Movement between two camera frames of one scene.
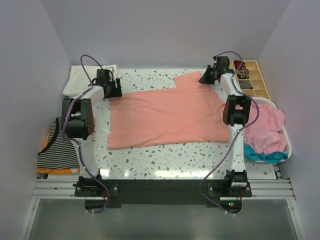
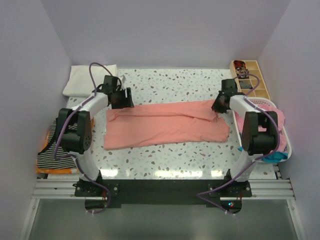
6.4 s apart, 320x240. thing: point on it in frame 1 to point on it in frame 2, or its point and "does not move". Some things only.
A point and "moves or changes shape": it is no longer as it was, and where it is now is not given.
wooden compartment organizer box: (250, 79) does not move
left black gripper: (117, 92) to (127, 102)
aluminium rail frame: (261, 189) does not move
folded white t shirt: (78, 82) does not move
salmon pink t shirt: (192, 113) moves or changes shape
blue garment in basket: (250, 153) does not move
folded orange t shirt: (54, 171) does not move
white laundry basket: (262, 101) does not move
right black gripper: (204, 79) to (215, 106)
